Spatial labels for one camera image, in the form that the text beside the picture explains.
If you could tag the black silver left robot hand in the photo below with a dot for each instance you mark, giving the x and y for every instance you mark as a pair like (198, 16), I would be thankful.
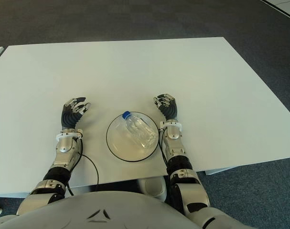
(69, 118)

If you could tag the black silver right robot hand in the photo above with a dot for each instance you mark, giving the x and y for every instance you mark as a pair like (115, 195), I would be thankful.
(169, 108)

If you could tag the clear bottle with blue cap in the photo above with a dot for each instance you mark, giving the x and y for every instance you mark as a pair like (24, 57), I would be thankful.
(140, 130)

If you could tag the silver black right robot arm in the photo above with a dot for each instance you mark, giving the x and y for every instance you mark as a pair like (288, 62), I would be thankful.
(178, 155)

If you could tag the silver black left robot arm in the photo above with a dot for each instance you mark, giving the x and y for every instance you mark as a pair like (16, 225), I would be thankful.
(63, 152)

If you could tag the white plate with black rim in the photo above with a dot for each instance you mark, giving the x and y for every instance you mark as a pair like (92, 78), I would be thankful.
(121, 145)

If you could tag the white table base panel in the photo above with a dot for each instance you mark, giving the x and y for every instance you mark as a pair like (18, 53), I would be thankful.
(218, 171)

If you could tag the white robot thigh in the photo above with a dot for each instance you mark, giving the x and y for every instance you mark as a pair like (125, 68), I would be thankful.
(155, 187)

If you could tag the grey robot torso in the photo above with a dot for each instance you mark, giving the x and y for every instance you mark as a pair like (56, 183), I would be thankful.
(99, 212)

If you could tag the white background table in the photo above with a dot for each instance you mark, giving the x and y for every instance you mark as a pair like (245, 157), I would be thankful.
(286, 6)

